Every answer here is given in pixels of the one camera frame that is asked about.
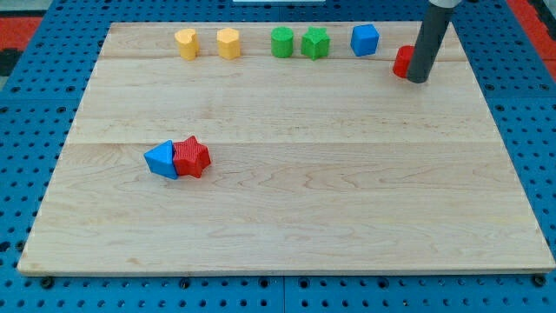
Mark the yellow heart block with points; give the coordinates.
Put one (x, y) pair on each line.
(187, 43)

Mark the blue triangle block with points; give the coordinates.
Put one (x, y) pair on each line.
(160, 160)

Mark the green cylinder block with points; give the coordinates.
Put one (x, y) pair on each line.
(282, 42)

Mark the blue cube block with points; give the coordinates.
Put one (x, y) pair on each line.
(364, 40)

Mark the red circle block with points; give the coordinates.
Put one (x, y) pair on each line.
(402, 60)

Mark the red star block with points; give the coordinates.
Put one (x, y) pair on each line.
(190, 157)

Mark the light wooden board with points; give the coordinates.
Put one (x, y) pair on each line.
(333, 167)

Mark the yellow hexagon block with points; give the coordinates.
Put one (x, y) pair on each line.
(228, 43)

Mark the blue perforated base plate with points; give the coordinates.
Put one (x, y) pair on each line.
(40, 99)

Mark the green star block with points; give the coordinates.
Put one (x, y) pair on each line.
(315, 43)

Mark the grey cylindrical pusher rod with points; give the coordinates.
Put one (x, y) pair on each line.
(429, 39)

